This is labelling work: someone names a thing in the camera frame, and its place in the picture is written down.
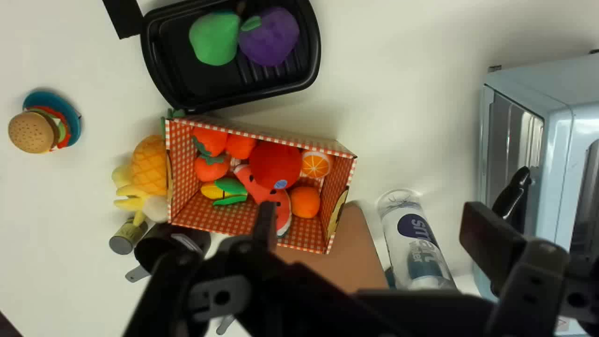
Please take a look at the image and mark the yellow green corn plush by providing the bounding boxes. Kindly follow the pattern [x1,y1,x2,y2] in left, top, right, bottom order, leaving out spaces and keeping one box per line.
[200,177,251,210]

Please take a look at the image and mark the toy burger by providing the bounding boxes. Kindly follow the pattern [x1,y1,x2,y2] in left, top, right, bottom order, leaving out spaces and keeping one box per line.
[7,109,61,156]

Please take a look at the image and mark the purple plum plush toy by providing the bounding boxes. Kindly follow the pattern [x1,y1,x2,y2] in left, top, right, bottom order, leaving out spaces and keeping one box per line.
[237,6,303,68]

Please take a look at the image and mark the orange tomato plush green leaf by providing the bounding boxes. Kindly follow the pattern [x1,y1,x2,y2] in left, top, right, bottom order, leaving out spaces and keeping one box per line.
[192,152,232,184]

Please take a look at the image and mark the green apple plush toy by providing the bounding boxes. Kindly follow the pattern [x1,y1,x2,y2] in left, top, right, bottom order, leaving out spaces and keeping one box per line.
[187,8,243,68]

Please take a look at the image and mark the black flat bracket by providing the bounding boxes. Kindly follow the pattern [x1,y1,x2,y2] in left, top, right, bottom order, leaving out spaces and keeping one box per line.
[101,0,146,42]

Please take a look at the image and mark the small orange ball plush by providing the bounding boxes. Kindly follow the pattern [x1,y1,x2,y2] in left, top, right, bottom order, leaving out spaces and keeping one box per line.
[290,184,324,222]

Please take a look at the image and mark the small blue plate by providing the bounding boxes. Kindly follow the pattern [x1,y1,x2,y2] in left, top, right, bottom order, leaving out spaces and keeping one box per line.
[20,89,84,152]

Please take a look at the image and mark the red watermelon slice plush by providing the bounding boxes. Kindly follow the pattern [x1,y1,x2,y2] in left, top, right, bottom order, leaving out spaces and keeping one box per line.
[232,164,294,240]

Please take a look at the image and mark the orange slice plush toy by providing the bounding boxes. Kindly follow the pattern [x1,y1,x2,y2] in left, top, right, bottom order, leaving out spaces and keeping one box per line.
[301,151,335,182]

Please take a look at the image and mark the yellow pineapple plush toy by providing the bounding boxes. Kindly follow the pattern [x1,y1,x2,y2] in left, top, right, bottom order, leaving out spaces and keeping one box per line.
[110,134,170,229]

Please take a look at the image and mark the small orange plush fruit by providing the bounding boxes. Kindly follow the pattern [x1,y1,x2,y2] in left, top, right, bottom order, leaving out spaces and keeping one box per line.
[224,134,258,162]

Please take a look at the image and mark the clear plastic water bottle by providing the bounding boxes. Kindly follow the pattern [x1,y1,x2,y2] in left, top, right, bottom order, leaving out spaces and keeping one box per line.
[374,188,460,293]

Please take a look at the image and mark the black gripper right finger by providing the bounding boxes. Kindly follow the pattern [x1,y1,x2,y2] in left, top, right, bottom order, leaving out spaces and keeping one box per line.
[458,201,571,337]

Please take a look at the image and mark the black plastic tray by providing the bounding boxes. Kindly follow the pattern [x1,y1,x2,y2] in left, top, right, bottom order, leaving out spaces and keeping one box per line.
[138,0,324,117]

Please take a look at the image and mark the orange checkered cardboard box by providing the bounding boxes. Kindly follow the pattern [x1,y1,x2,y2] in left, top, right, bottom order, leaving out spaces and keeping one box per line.
[163,111,389,297]

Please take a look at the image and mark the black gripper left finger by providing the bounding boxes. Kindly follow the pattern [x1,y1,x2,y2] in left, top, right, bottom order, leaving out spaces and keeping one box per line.
[123,201,279,337]

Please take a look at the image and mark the small toy can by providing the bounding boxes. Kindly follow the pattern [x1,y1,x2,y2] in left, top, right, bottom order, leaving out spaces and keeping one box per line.
[108,214,151,257]

